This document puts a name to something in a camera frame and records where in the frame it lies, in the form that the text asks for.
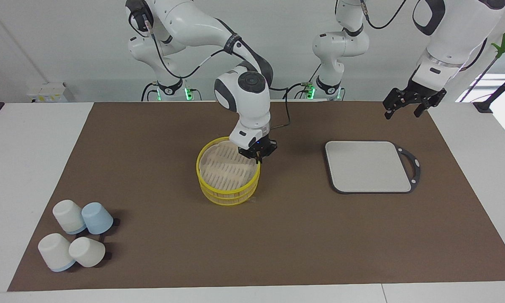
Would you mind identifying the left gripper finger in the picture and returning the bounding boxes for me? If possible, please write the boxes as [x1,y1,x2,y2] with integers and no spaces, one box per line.
[383,88,405,120]
[413,97,433,118]

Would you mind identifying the white mesh steamer liner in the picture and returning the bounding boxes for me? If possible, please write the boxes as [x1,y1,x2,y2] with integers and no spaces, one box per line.
[201,141,257,186]

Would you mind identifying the yellow lined steamer basket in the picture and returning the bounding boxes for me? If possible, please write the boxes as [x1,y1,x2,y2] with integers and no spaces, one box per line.
[196,136,261,197]

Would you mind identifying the yellow bare steamer basket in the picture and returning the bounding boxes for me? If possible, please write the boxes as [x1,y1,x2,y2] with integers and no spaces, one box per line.
[199,181,260,206]

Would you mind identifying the black clamp stand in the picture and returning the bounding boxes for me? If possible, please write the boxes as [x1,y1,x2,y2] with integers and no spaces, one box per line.
[473,67,505,113]

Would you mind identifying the white grey-rimmed cutting board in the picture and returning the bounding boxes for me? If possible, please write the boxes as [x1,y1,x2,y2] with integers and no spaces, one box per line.
[322,140,421,194]

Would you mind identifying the brown table mat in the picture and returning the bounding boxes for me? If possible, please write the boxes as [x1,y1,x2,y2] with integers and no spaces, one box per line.
[7,100,505,292]

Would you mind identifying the green-tipped grey pole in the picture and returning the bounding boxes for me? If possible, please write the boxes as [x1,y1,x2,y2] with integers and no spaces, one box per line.
[459,31,505,102]

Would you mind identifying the light blue plastic cup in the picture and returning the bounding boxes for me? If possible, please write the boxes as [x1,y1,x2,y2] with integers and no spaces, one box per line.
[82,202,114,235]

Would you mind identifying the white plastic cup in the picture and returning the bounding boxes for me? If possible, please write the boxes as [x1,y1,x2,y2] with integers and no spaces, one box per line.
[37,233,76,272]
[69,237,106,268]
[52,200,86,235]

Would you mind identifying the white yellow-labelled box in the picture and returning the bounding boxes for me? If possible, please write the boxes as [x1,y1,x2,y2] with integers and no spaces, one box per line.
[27,82,67,103]

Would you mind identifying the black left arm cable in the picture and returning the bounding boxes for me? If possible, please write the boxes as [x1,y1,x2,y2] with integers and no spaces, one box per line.
[360,0,408,31]

